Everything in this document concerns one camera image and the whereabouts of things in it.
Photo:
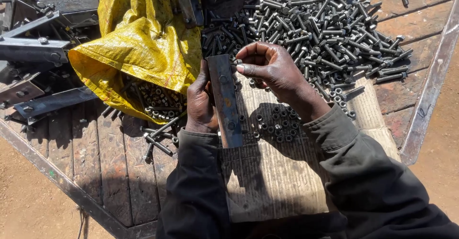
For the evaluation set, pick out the person's left hand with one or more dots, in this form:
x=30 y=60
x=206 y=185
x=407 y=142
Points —
x=199 y=106

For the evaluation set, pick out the person's right hand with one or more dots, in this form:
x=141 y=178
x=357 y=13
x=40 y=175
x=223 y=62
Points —
x=283 y=74

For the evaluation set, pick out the rusty steel angle bracket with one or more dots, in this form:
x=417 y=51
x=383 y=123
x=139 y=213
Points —
x=225 y=102

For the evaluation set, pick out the small steel nut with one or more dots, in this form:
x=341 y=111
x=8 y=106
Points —
x=238 y=62

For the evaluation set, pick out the fitted steel bolt head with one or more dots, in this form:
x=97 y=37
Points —
x=223 y=79

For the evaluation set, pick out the heap of mixed nuts and bolts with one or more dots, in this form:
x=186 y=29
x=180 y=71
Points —
x=161 y=101

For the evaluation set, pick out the group of loose steel nuts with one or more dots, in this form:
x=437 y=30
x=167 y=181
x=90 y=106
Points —
x=278 y=124

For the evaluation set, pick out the large pile of steel bolts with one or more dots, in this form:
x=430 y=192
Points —
x=315 y=31

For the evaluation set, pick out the small cluster of scattered bolts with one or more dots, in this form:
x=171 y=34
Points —
x=157 y=142

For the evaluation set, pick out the yellow woven sack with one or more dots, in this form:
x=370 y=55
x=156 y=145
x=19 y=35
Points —
x=143 y=38

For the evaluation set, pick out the dark steel angle piece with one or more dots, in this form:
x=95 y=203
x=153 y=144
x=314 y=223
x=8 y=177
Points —
x=186 y=2

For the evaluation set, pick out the worn cardboard sheet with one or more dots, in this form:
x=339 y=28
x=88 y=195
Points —
x=272 y=181

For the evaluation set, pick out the person's dark jacket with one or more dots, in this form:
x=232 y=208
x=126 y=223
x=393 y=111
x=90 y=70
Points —
x=294 y=228

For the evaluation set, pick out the heap of bolted angle brackets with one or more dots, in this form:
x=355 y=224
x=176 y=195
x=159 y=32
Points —
x=39 y=48

